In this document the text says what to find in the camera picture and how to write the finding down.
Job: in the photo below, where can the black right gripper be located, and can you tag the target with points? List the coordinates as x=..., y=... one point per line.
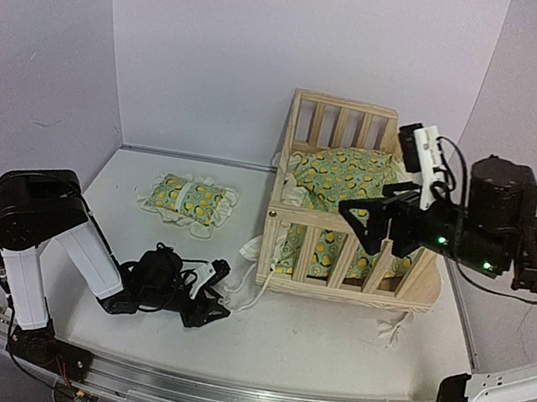
x=380, y=212

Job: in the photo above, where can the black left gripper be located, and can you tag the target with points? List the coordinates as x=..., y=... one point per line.
x=198, y=319

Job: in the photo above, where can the lemon print bed cushion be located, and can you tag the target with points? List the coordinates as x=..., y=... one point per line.
x=320, y=181

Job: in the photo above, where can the wooden pet bed frame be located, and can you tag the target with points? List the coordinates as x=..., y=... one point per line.
x=319, y=122

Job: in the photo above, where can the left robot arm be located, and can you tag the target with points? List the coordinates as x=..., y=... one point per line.
x=44, y=212

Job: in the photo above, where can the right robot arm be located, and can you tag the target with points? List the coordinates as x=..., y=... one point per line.
x=510, y=383

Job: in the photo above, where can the small lemon print pillow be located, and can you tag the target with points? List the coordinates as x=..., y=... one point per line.
x=198, y=204

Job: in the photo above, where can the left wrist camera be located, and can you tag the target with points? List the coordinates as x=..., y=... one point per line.
x=208, y=274

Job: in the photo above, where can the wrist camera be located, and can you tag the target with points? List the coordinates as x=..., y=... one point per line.
x=208, y=274
x=424, y=158

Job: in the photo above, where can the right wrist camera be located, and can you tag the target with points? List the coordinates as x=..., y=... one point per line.
x=424, y=158

